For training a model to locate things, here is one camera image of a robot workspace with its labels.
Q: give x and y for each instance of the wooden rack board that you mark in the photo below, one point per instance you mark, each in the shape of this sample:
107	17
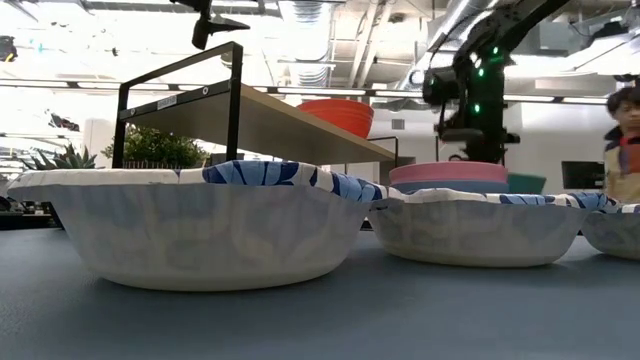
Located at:
260	130

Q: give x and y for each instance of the green bowl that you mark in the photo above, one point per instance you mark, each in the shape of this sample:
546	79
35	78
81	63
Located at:
525	184

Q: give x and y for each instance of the pink bowl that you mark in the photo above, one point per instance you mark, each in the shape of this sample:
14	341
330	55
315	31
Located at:
450	172

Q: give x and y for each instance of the small succulent in pot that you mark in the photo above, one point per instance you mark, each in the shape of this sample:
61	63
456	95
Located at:
70	161

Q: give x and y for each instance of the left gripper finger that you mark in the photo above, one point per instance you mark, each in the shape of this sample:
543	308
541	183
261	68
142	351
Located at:
227	25

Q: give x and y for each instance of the flowering plant in ribbed pot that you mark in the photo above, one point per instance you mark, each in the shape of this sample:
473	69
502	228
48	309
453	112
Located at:
155	147

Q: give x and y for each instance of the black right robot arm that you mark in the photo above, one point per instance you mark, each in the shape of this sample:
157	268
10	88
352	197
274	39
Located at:
487	90

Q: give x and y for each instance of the silver ribbed ventilation duct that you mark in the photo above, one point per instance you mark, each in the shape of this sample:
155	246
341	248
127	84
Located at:
310	10

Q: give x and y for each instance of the blue patterned paper plate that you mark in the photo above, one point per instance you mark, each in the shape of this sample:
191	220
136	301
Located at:
617	232
475	235
200	235

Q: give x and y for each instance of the black wall monitor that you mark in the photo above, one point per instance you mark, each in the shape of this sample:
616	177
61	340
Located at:
582	175

